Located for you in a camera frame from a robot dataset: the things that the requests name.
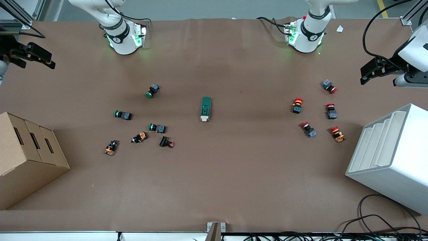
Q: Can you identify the green load switch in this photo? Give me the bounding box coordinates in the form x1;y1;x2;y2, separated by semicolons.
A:
200;96;212;122

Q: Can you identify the white stepped storage bin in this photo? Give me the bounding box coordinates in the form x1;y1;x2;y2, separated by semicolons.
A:
345;103;428;216

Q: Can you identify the brown cardboard box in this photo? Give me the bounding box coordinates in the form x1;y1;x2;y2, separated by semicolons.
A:
0;112;71;211

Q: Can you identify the brown paper table cover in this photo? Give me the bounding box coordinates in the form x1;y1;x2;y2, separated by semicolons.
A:
0;17;428;233

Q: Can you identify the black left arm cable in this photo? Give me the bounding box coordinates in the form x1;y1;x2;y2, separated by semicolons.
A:
362;0;417;62

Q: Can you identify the aluminium frame post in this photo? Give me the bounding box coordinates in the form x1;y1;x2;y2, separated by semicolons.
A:
0;0;46;30
400;0;428;26

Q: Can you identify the green push button switch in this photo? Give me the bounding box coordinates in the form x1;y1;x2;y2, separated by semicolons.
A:
114;110;133;121
148;123;167;134
145;83;160;99

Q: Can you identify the black looped floor cable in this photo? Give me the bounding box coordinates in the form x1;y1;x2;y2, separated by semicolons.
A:
334;194;424;241

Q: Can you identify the black cable bundle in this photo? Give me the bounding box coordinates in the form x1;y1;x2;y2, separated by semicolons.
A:
242;231;428;241

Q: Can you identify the metal bracket at table edge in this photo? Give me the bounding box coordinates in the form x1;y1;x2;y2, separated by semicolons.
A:
205;222;226;241

